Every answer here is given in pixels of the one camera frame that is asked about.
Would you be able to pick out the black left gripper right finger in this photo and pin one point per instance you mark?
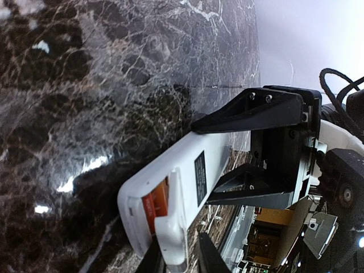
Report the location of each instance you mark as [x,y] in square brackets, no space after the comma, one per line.
[209,259]

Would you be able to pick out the white battery cover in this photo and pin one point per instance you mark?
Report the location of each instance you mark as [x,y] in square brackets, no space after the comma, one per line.
[171,230]

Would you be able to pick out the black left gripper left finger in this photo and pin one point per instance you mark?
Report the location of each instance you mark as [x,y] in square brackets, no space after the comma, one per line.
[153,261]

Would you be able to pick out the white remote control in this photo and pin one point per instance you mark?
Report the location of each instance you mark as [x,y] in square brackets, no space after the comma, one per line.
[191,167]

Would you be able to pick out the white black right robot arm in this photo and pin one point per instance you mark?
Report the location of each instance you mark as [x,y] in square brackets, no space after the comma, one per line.
[344,109]

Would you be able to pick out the orange AA battery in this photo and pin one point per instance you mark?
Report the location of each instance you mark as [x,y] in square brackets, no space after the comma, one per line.
[160,198]
[151,209]

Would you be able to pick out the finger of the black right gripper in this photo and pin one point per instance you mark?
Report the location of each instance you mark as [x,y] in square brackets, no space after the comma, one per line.
[253,109]
[249,185]

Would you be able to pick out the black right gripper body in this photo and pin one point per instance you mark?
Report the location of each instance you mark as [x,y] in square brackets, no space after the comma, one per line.
[285,147]

